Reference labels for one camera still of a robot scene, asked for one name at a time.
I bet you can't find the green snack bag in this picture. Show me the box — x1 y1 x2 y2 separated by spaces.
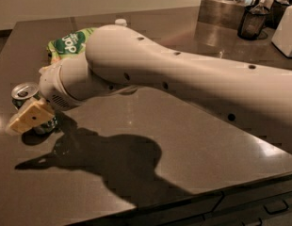
47 27 95 64

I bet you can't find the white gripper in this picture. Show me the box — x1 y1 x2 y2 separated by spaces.
7 61 82 134

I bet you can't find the black mesh utensil holder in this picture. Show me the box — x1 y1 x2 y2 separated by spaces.
237 6 270 40

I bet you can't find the green soda can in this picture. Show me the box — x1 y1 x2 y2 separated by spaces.
7 82 57 135

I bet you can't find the black drawer handle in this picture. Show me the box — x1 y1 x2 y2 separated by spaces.
264 200 289 215

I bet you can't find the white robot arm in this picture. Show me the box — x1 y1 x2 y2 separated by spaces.
6 24 292 153

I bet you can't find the stainless steel box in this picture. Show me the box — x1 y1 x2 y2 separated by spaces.
198 0 246 29

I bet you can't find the clear plastic water bottle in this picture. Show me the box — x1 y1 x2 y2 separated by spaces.
115 19 127 26

